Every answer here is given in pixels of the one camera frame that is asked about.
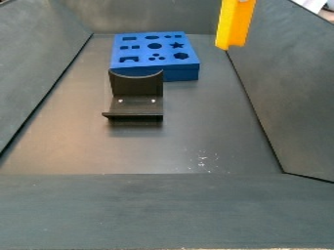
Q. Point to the black fixture stand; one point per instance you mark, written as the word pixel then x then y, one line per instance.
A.
pixel 136 96

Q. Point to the blue foam shape board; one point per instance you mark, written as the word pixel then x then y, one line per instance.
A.
pixel 146 52

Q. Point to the yellow arch block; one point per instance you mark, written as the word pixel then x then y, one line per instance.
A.
pixel 234 23

